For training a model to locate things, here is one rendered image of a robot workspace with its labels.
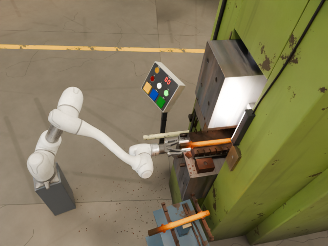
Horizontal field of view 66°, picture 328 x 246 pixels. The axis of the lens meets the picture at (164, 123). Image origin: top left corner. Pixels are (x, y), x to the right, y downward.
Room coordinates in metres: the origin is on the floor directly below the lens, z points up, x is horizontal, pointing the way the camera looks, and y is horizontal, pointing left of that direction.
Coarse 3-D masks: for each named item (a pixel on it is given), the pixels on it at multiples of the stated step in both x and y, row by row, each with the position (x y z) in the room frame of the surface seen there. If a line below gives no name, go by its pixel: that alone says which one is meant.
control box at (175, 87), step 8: (160, 64) 1.68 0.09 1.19; (152, 72) 1.65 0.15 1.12; (160, 72) 1.61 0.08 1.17; (168, 72) 1.60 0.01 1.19; (160, 80) 1.56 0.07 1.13; (168, 80) 1.52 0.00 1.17; (176, 80) 1.51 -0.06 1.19; (152, 88) 1.55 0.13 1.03; (160, 88) 1.51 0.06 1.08; (168, 88) 1.47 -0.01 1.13; (176, 88) 1.44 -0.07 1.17; (168, 96) 1.43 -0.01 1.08; (176, 96) 1.44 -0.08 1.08; (168, 104) 1.39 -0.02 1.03
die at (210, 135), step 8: (232, 128) 1.26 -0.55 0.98; (192, 136) 1.13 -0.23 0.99; (200, 136) 1.14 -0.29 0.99; (208, 136) 1.14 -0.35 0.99; (216, 136) 1.15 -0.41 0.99; (224, 136) 1.16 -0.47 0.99; (232, 136) 1.17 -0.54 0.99; (208, 144) 1.06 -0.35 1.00; (216, 144) 1.07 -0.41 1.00; (224, 144) 1.08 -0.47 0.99; (192, 152) 1.01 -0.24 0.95; (200, 152) 0.99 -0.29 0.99; (208, 152) 1.00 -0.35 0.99
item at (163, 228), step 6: (192, 216) 0.54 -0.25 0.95; (198, 216) 0.54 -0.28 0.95; (204, 216) 0.55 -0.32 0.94; (174, 222) 0.49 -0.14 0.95; (180, 222) 0.49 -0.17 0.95; (186, 222) 0.50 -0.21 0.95; (156, 228) 0.44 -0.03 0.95; (162, 228) 0.44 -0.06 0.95; (168, 228) 0.45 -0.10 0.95; (150, 234) 0.40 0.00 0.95
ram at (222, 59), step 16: (208, 48) 1.17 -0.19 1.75; (224, 48) 1.16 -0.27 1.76; (240, 48) 1.17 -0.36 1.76; (208, 64) 1.12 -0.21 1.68; (224, 64) 1.02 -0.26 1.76; (240, 64) 1.04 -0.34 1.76; (256, 64) 1.05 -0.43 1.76; (208, 80) 1.07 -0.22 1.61; (224, 80) 0.93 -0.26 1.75; (240, 80) 0.95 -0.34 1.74; (256, 80) 0.97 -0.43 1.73; (208, 96) 1.02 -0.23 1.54; (224, 96) 0.93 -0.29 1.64; (240, 96) 0.96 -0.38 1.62; (256, 96) 0.98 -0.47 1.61; (208, 112) 0.97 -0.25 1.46; (224, 112) 0.94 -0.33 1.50; (240, 112) 0.97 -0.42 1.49
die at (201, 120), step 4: (196, 100) 1.16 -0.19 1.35; (196, 104) 1.14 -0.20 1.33; (196, 108) 1.13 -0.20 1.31; (200, 108) 1.08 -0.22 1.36; (196, 112) 1.11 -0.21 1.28; (200, 112) 1.06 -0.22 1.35; (200, 116) 1.05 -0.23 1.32; (200, 120) 1.03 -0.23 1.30; (204, 120) 0.99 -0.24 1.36; (200, 124) 1.02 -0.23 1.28; (204, 124) 0.97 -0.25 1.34; (204, 128) 0.97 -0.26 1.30; (208, 128) 0.98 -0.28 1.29; (212, 128) 0.99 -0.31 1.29; (216, 128) 1.00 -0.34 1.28; (220, 128) 1.01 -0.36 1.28; (224, 128) 1.01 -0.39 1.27
